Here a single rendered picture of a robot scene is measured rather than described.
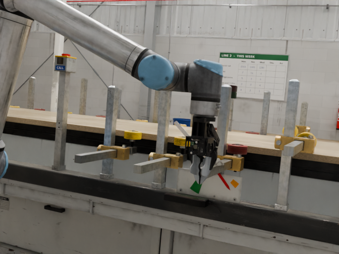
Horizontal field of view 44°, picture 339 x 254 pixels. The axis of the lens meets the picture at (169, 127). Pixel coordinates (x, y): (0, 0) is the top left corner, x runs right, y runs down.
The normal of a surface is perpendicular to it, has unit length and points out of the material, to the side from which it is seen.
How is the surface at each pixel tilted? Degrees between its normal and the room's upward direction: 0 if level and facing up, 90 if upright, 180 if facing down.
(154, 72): 92
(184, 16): 90
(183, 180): 90
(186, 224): 90
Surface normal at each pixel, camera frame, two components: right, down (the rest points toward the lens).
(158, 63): -0.13, 0.08
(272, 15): -0.35, 0.04
